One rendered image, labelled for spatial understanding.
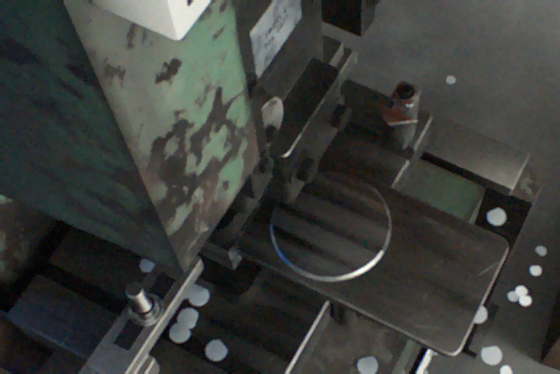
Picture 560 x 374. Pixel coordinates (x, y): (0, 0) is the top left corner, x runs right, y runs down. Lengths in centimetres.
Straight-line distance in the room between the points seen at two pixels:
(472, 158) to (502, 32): 100
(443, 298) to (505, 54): 124
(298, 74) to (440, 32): 133
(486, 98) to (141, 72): 157
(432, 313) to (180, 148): 43
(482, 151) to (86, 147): 71
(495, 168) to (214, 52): 67
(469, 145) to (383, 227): 27
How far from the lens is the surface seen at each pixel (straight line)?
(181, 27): 31
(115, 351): 85
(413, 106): 91
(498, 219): 101
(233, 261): 86
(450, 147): 106
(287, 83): 68
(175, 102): 42
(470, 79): 194
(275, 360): 87
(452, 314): 81
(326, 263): 82
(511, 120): 189
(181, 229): 49
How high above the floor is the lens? 153
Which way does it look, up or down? 64 degrees down
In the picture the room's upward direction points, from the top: straight up
